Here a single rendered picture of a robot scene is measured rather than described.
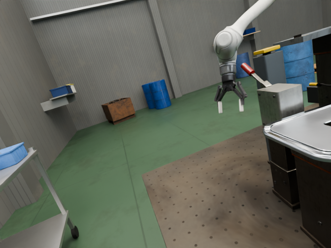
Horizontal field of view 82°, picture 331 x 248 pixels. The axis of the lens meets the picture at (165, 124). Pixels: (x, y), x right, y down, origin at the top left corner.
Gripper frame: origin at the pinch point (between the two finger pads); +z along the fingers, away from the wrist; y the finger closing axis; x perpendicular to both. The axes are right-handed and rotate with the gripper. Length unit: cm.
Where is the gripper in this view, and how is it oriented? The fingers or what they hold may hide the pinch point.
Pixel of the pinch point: (230, 110)
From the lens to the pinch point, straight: 115.5
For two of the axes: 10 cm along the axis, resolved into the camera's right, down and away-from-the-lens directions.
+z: 0.8, 10.0, 0.4
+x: -7.8, 0.8, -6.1
